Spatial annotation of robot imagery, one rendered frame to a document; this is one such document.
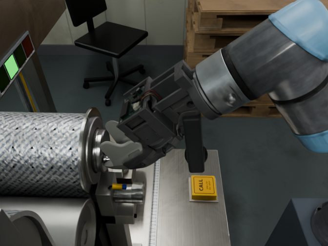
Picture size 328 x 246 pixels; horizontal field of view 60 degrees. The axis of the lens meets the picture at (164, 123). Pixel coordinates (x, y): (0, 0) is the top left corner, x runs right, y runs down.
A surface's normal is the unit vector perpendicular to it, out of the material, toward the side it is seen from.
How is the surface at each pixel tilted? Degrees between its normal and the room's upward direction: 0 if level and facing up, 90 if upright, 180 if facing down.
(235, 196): 0
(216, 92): 71
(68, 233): 18
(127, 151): 90
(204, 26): 90
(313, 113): 86
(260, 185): 0
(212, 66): 43
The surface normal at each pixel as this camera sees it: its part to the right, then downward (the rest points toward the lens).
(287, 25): -0.54, -0.19
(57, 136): -0.01, -0.40
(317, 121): -0.18, 0.63
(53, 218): 0.00, -0.70
